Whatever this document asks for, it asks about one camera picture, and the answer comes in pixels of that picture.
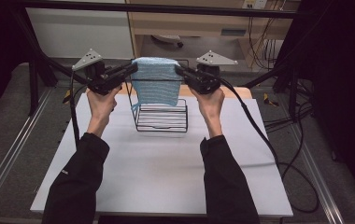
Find person's left hand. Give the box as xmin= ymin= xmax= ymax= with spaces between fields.
xmin=86 ymin=85 xmax=122 ymax=126

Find black metal frame bar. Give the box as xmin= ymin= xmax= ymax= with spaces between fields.
xmin=18 ymin=0 xmax=303 ymax=19

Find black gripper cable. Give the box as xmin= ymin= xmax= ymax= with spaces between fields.
xmin=68 ymin=69 xmax=81 ymax=148
xmin=219 ymin=77 xmax=320 ymax=215

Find black wire rack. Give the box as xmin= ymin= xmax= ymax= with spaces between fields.
xmin=124 ymin=59 xmax=189 ymax=133

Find person's right hand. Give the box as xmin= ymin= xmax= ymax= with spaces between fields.
xmin=188 ymin=87 xmax=226 ymax=124

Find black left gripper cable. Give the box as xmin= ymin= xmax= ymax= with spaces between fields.
xmin=68 ymin=69 xmax=81 ymax=148

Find black floor cables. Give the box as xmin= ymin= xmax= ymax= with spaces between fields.
xmin=263 ymin=78 xmax=315 ymax=180

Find yellow black clip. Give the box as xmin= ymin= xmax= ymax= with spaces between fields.
xmin=62 ymin=88 xmax=74 ymax=105
xmin=263 ymin=92 xmax=280 ymax=108

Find grey chair base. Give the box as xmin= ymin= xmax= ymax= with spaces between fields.
xmin=151 ymin=34 xmax=185 ymax=49

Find tan wooden board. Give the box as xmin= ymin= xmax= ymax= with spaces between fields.
xmin=85 ymin=84 xmax=253 ymax=100

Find hanging black cable bundle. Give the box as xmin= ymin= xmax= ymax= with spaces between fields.
xmin=248 ymin=15 xmax=284 ymax=71

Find white cabinet panel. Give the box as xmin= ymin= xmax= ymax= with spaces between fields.
xmin=25 ymin=7 xmax=135 ymax=60

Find light wooden desk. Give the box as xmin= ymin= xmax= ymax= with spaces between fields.
xmin=125 ymin=0 xmax=302 ymax=67

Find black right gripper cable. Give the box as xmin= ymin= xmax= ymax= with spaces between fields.
xmin=219 ymin=77 xmax=320 ymax=215

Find black metal frame strut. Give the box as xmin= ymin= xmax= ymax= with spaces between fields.
xmin=10 ymin=10 xmax=88 ymax=117
xmin=243 ymin=63 xmax=300 ymax=122

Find white power strip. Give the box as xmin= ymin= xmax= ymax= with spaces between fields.
xmin=241 ymin=0 xmax=269 ymax=10

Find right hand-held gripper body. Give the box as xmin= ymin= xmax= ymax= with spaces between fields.
xmin=183 ymin=49 xmax=239 ymax=95

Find light blue striped cloth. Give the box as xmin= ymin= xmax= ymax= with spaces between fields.
xmin=131 ymin=56 xmax=182 ymax=112

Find silver floor rail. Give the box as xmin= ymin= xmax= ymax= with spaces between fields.
xmin=291 ymin=124 xmax=346 ymax=224
xmin=0 ymin=89 xmax=54 ymax=214

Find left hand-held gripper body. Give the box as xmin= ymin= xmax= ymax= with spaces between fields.
xmin=72 ymin=49 xmax=127 ymax=96

